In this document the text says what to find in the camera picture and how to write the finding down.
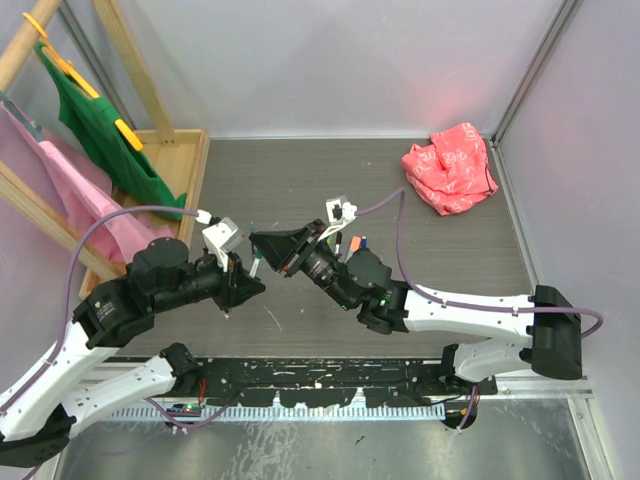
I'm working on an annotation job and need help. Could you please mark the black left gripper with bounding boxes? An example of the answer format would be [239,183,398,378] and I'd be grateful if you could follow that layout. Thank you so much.
[155,242,266,310]

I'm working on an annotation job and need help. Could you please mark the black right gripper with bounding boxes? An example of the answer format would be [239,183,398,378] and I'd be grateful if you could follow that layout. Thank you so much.
[247,222,354,314]

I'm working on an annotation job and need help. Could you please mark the white marker with green end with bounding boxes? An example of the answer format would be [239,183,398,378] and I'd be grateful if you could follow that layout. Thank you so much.
[249,251,262,278]

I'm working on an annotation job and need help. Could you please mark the orange highlighter cap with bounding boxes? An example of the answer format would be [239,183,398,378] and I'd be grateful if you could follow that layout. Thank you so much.
[350,236,361,251]

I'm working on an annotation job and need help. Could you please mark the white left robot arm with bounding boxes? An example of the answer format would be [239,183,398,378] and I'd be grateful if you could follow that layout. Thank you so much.
[1,238,266,468]

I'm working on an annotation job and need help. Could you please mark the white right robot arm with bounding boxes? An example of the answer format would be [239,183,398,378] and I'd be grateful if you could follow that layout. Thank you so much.
[249,220,583,394]

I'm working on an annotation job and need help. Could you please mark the wooden rack base tray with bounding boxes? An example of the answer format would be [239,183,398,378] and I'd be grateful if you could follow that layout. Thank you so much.
[78,128,211,306]

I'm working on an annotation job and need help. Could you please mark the yellow clothes hanger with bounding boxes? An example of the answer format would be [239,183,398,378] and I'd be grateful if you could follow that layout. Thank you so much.
[23,12,143,152]

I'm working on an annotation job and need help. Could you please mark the coral patterned cloth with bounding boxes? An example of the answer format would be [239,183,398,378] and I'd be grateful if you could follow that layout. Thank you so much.
[401,122,498,216]

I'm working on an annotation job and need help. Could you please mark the pink cloth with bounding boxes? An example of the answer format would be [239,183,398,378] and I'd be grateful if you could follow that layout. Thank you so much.
[0,107,179,281]

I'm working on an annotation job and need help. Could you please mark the green cloth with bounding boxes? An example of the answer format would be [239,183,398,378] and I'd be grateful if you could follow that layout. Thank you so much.
[34,41,186,208]

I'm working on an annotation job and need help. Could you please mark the blue-grey clothes hanger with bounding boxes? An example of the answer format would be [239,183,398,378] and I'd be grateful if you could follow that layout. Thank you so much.
[0,91,45,142]

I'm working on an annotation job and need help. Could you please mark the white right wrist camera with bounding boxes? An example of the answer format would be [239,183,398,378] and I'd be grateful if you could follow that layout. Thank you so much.
[318,196,357,241]

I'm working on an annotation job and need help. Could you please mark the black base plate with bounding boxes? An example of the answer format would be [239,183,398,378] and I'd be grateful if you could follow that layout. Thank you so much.
[142,355,481,409]

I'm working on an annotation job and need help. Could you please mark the grey slotted cable duct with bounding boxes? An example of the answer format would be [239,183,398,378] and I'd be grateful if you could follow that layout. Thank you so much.
[98,402,446,423]

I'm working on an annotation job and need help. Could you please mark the aluminium frame post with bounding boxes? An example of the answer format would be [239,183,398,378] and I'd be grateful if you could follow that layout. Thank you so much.
[489,0,585,146]

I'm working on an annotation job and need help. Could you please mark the wooden rack frame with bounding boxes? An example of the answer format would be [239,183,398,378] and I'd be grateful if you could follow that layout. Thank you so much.
[0,0,179,294]

